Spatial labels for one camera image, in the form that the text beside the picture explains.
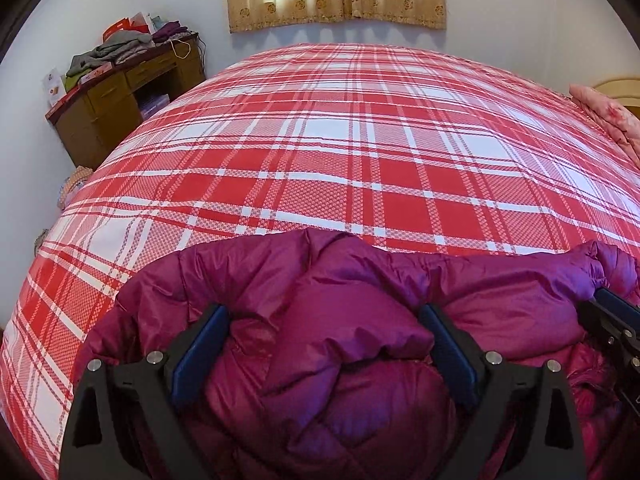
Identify bed with red plaid sheet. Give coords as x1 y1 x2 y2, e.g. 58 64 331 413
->
0 42 640 476

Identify wooden bed headboard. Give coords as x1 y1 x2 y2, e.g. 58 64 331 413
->
592 76 640 116

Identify white printed card box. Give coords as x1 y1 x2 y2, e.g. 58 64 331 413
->
42 67 68 108

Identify grey clothes pile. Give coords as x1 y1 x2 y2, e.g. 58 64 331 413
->
65 30 153 78

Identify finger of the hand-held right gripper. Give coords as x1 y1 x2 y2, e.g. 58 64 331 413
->
577 299 640 368
594 287 640 322

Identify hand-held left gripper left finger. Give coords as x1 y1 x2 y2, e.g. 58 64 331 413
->
59 303 231 480

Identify red box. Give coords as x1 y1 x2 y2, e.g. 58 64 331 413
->
101 11 157 43

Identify purple puffer jacket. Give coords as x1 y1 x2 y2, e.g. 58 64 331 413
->
75 227 640 480

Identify folded pink floral quilt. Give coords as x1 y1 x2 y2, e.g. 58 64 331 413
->
569 83 640 168

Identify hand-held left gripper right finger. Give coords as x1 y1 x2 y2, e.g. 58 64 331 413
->
419 303 587 480

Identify pink patterned box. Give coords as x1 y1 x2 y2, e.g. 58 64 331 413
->
77 62 114 86

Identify purple folded clothes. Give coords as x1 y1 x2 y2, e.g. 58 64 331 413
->
151 20 193 43

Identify brown wooden desk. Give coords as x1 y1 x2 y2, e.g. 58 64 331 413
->
45 32 207 171

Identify purple shoe box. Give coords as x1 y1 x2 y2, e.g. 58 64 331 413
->
138 93 171 117

